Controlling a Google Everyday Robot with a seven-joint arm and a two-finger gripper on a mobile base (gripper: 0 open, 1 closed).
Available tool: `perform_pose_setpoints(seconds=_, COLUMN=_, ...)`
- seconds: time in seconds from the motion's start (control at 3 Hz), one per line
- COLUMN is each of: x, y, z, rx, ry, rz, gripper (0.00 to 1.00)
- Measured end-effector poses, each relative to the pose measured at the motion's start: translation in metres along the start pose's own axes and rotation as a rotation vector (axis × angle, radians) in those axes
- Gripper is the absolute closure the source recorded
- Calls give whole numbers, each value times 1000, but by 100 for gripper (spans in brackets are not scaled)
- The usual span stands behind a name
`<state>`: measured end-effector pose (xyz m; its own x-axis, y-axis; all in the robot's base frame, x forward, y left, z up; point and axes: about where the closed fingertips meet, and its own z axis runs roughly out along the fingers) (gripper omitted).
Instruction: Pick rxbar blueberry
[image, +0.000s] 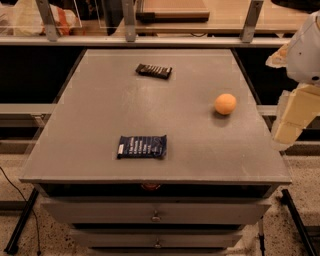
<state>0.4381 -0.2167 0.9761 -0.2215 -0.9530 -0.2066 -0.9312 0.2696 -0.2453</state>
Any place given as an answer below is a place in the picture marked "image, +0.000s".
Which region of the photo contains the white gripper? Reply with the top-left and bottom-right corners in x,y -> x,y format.
266,11 -> 320,145

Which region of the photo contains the dark blue snack bar wrapper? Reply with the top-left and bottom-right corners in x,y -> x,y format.
117,135 -> 167,159

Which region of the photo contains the orange round fruit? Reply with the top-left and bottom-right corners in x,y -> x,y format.
214,94 -> 237,115

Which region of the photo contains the grey drawer cabinet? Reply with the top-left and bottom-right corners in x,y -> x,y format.
23,49 -> 290,256

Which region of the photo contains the black snack bar wrapper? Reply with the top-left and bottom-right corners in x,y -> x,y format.
136,64 -> 172,80

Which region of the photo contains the wooden board on shelf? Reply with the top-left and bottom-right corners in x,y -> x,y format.
136,0 -> 210,23

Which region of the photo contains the lower grey drawer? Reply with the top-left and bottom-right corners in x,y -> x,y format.
70,229 -> 242,249

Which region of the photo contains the grey drawer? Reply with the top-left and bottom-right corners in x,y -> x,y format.
42,199 -> 270,225
70,229 -> 242,249

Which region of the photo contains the upper grey drawer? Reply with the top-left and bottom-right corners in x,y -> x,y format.
42,199 -> 270,225

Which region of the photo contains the white and orange bag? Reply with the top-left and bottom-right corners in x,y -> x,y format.
0,0 -> 79,36

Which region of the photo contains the black right floor rail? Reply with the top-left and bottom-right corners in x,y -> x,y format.
281,189 -> 320,256

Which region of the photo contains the black floor rail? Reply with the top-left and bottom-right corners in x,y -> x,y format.
281,189 -> 320,256
1,189 -> 39,255

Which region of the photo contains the metal shelf frame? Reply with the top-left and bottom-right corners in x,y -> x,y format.
0,0 -> 299,48

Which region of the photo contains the black floor cable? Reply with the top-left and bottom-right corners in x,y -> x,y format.
0,166 -> 42,256

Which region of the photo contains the black left floor rail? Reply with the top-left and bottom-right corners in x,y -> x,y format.
1,189 -> 39,255

